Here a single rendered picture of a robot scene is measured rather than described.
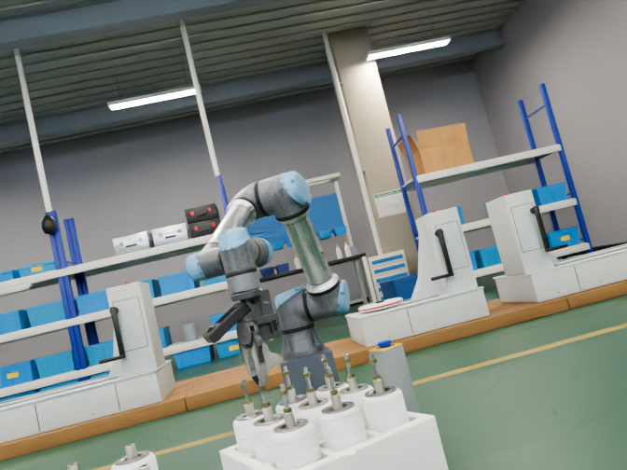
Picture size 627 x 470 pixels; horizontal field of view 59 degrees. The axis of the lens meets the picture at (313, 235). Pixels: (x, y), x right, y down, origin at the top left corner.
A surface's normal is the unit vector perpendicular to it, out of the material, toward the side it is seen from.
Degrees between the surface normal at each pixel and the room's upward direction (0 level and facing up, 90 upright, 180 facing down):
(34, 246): 90
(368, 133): 90
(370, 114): 90
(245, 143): 90
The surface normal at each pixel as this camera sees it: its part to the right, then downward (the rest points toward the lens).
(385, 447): 0.46, -0.19
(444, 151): 0.15, -0.13
